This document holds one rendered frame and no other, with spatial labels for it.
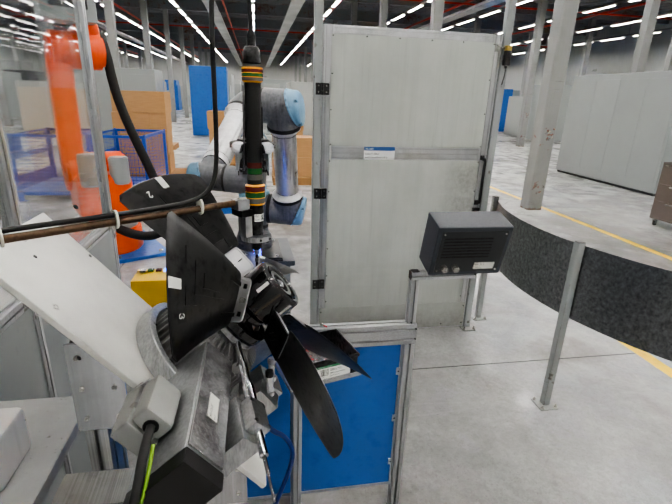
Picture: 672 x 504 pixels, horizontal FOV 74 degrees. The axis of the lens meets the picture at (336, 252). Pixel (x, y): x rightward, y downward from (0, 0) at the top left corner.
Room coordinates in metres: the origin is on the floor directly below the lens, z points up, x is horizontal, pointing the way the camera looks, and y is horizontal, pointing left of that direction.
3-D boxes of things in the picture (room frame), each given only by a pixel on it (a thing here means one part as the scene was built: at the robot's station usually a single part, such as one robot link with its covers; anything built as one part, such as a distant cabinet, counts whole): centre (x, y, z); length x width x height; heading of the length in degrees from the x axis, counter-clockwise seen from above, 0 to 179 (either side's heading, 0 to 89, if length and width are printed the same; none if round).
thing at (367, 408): (1.36, 0.15, 0.45); 0.82 x 0.02 x 0.66; 100
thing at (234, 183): (1.25, 0.26, 1.38); 0.11 x 0.08 x 0.11; 85
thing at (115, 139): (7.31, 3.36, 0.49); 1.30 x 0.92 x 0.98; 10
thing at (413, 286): (1.43, -0.27, 0.96); 0.03 x 0.03 x 0.20; 10
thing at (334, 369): (1.21, 0.05, 0.85); 0.22 x 0.17 x 0.07; 116
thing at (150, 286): (1.29, 0.54, 1.02); 0.16 x 0.10 x 0.11; 100
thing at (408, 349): (1.43, -0.27, 0.39); 0.04 x 0.04 x 0.78; 10
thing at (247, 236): (0.98, 0.19, 1.34); 0.09 x 0.07 x 0.10; 135
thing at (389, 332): (1.36, 0.15, 0.82); 0.90 x 0.04 x 0.08; 100
